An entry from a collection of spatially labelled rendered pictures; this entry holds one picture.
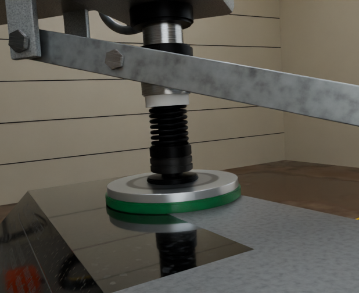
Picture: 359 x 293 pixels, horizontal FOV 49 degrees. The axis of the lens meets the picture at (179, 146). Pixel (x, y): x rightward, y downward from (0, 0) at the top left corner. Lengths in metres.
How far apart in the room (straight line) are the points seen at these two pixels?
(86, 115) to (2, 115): 1.02
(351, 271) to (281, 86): 0.27
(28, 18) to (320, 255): 0.52
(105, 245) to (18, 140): 4.81
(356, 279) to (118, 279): 0.19
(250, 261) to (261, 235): 0.07
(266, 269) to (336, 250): 0.08
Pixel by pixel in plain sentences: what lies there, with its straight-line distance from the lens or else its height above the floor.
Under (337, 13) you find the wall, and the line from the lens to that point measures 6.57.
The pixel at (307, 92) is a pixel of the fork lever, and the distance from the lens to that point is 0.54.
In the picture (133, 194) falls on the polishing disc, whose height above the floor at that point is 0.89.
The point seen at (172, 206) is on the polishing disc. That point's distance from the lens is 0.54.
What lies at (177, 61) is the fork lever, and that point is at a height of 1.07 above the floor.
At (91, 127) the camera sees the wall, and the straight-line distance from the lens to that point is 5.41.
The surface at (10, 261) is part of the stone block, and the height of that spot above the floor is 0.81.
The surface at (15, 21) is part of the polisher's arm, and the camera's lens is 0.68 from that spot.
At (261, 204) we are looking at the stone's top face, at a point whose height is 0.87.
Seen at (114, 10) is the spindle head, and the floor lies 1.17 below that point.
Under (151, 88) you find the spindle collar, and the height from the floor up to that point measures 1.04.
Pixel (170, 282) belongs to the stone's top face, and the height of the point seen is 0.87.
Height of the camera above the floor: 1.01
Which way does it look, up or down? 5 degrees down
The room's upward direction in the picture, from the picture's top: 4 degrees counter-clockwise
